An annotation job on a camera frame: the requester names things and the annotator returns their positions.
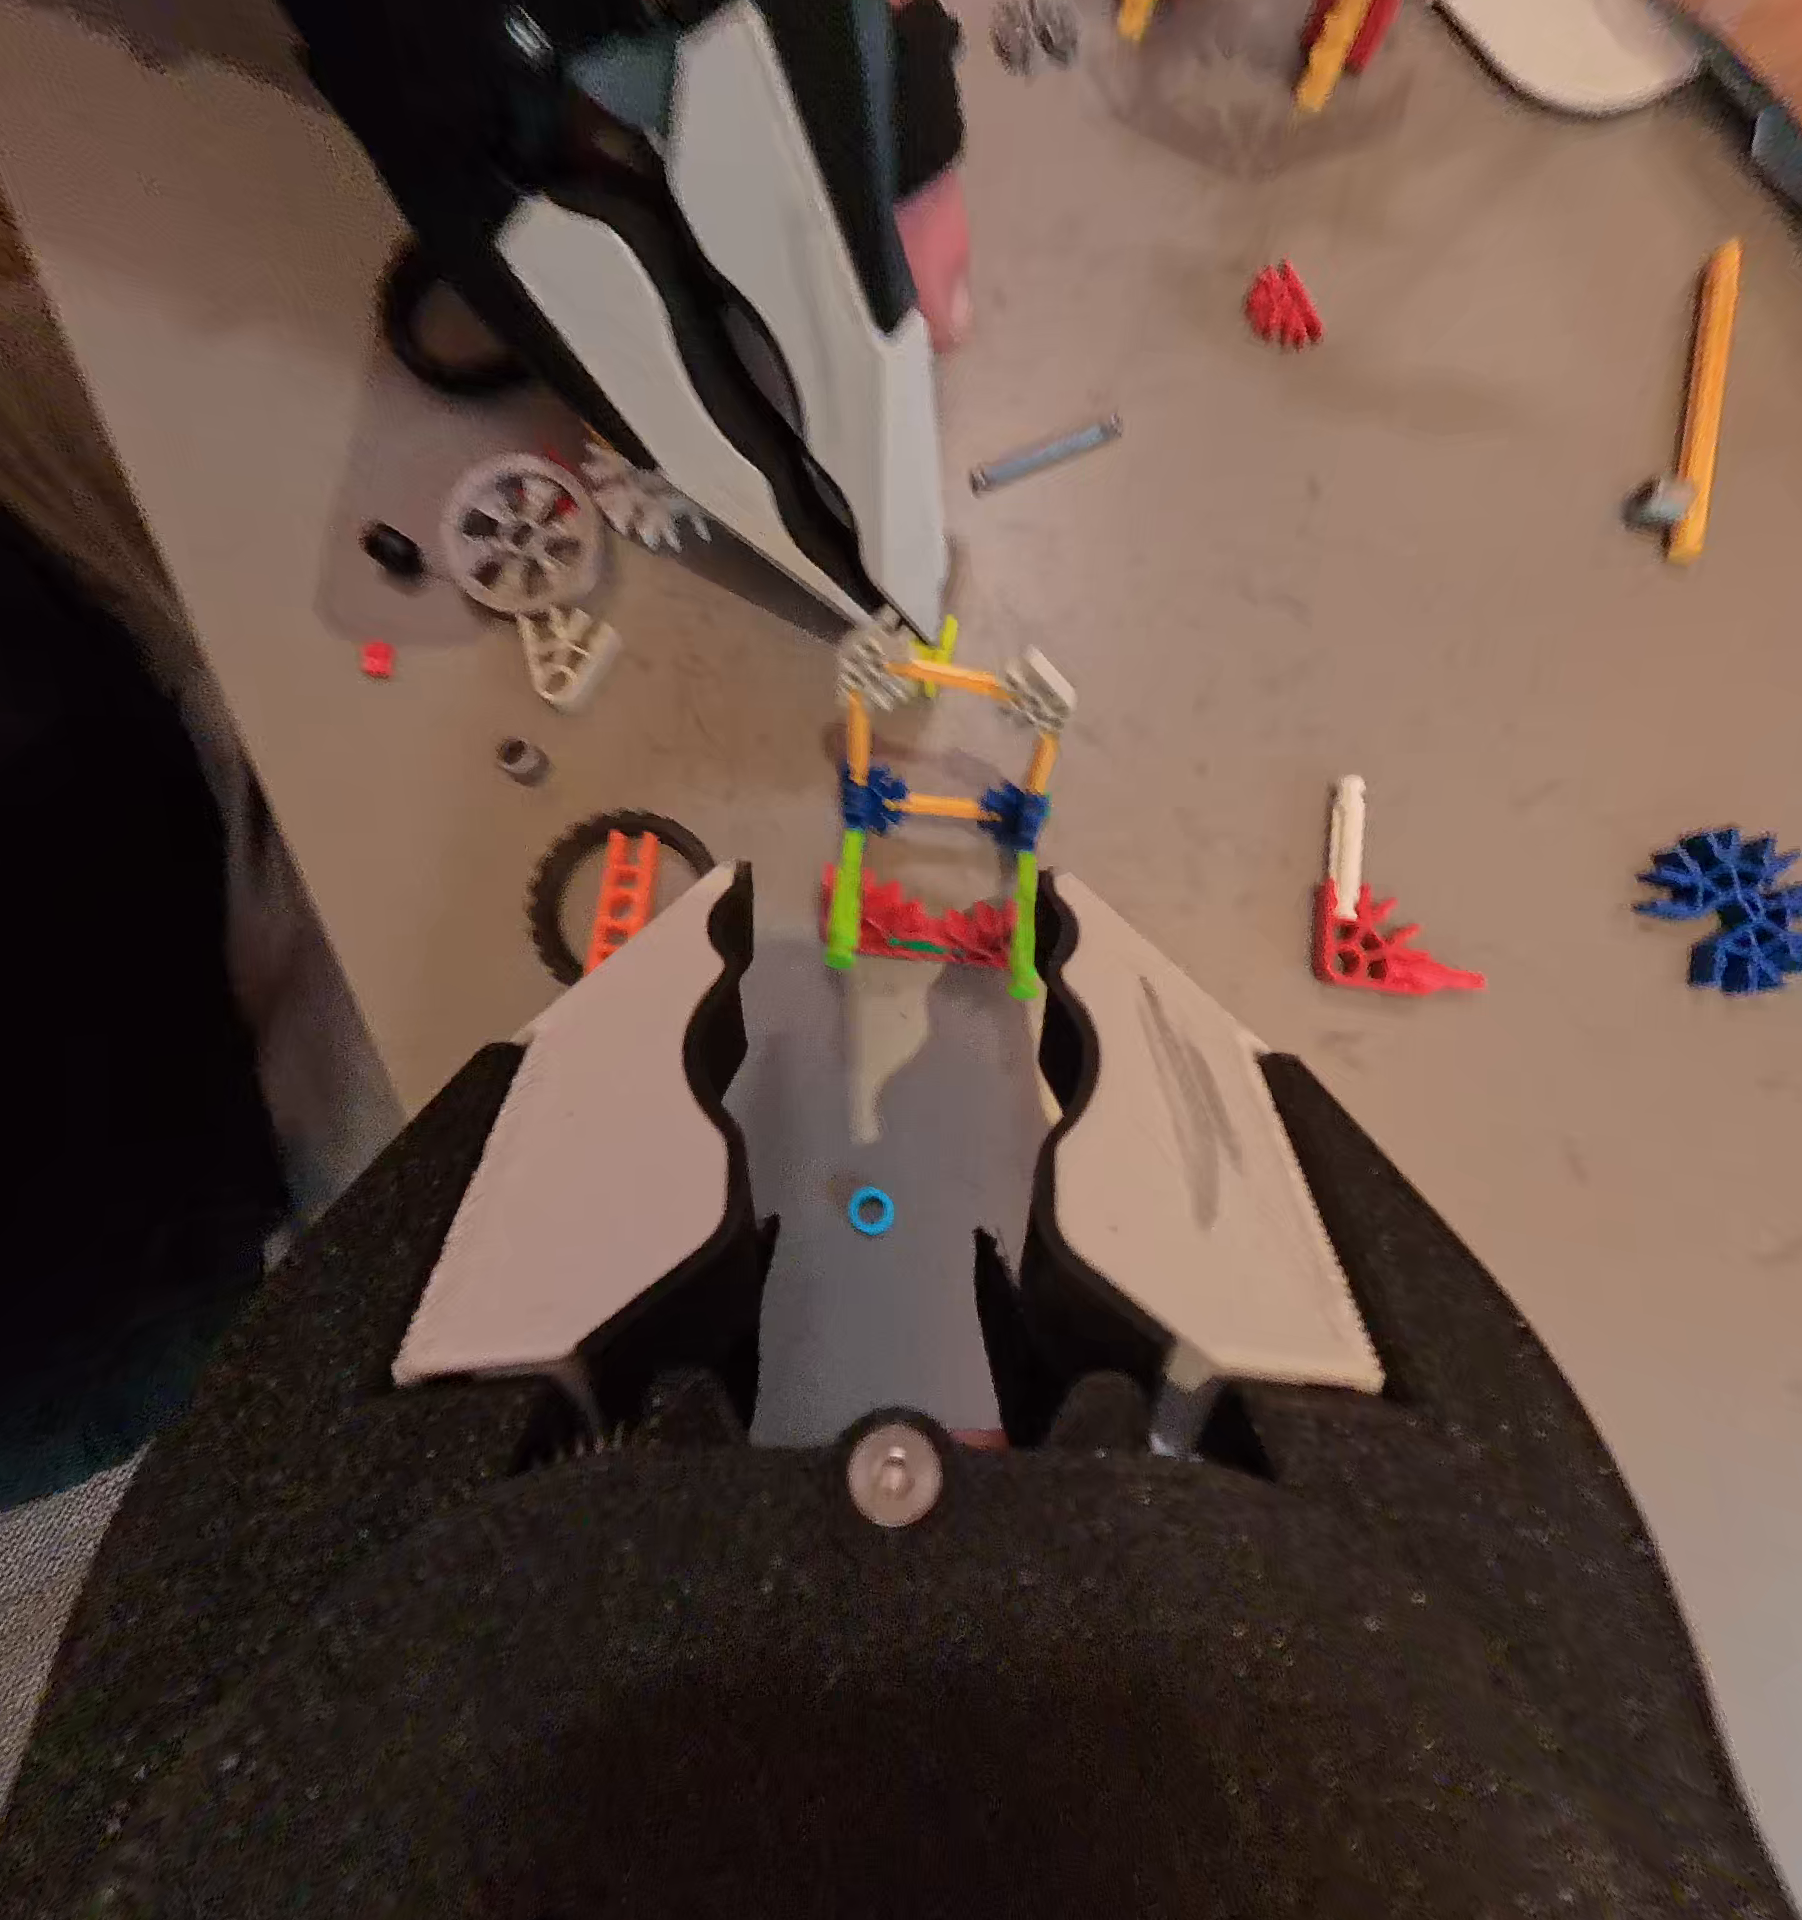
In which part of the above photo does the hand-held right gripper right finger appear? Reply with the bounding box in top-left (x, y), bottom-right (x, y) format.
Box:
top-left (1017, 863), bottom-right (1397, 1403)

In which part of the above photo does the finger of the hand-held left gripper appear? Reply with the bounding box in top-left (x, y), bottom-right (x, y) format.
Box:
top-left (489, 180), bottom-right (881, 637)
top-left (663, 0), bottom-right (958, 650)

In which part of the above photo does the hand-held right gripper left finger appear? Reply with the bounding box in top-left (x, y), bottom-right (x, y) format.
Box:
top-left (392, 862), bottom-right (762, 1397)

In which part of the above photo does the red connector pair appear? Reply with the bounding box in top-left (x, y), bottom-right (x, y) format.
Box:
top-left (842, 868), bottom-right (1040, 972)

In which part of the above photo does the orange rod blue connector frame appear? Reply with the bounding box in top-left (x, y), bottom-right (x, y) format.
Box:
top-left (820, 613), bottom-right (1084, 1011)

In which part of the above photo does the multicolour toy model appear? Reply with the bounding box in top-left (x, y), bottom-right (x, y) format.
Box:
top-left (984, 0), bottom-right (1419, 118)

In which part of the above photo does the person's left hand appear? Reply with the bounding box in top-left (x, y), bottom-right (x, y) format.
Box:
top-left (891, 167), bottom-right (984, 347)

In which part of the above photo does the white snowflake connector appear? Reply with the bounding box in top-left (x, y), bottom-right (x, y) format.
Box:
top-left (578, 444), bottom-right (717, 559)

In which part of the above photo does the grey wheel hub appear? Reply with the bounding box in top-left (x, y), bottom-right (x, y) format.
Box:
top-left (435, 449), bottom-right (612, 620)

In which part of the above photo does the black rubber tire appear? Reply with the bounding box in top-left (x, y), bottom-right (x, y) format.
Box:
top-left (372, 236), bottom-right (550, 403)
top-left (532, 807), bottom-right (718, 990)

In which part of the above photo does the thin grey rod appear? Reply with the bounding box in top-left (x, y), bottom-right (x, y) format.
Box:
top-left (967, 416), bottom-right (1126, 495)

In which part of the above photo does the red connector white rod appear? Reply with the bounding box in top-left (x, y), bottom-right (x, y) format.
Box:
top-left (1313, 772), bottom-right (1491, 1002)

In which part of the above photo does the orange ladder connector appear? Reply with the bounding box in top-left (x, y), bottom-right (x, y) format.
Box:
top-left (589, 829), bottom-right (666, 968)

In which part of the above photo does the grey fan connector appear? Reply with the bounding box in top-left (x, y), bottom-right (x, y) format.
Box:
top-left (523, 607), bottom-right (618, 710)

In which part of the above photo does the small red connector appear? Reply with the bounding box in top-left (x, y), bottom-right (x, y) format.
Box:
top-left (1245, 262), bottom-right (1327, 347)

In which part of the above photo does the person's leg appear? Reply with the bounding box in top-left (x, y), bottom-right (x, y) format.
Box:
top-left (0, 489), bottom-right (310, 1516)

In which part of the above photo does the blue snowflake connector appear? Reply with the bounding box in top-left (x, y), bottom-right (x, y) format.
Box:
top-left (1636, 829), bottom-right (1802, 994)

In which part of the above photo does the orange rod grey end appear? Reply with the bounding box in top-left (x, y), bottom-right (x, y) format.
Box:
top-left (1627, 239), bottom-right (1746, 568)

